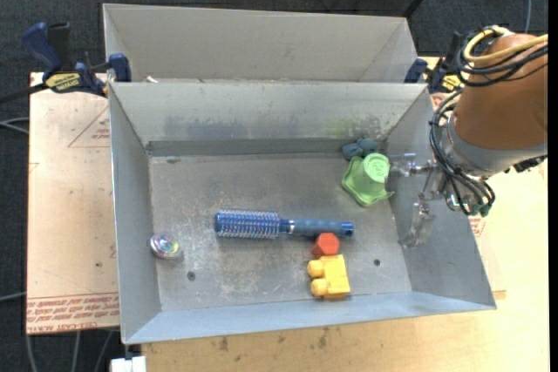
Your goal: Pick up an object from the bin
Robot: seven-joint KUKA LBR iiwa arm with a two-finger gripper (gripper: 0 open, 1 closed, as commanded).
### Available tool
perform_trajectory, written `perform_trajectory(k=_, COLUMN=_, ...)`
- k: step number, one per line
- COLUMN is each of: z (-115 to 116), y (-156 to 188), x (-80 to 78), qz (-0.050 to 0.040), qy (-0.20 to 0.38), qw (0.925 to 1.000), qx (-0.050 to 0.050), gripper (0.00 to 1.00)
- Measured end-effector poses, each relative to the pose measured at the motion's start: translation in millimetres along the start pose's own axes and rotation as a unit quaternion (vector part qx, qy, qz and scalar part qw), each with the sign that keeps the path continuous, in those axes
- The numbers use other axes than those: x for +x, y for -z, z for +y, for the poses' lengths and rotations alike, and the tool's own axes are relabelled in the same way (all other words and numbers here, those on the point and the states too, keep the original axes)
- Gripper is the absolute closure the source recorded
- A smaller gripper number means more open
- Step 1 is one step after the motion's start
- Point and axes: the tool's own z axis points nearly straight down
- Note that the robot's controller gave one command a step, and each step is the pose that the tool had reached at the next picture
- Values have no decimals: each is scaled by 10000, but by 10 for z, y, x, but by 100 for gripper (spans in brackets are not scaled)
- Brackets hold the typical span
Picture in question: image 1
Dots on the grey metal bin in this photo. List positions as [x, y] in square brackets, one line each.
[261, 187]

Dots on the blue hairbrush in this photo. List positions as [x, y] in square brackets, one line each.
[261, 225]

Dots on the red-orange hexagonal block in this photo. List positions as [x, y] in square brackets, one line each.
[326, 245]

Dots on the brown cardboard board red print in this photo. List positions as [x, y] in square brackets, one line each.
[70, 209]

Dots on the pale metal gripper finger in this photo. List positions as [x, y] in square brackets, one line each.
[407, 168]
[417, 226]

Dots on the shiny silver spinning top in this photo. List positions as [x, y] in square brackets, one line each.
[165, 246]

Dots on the dark teal soft toy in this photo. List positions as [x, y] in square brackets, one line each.
[358, 148]

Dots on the yellow toy building block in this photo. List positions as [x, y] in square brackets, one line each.
[333, 278]

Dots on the light green plastic cup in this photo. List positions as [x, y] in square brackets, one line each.
[368, 180]

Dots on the black cylinder on white bracket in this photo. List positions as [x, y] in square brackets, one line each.
[529, 164]

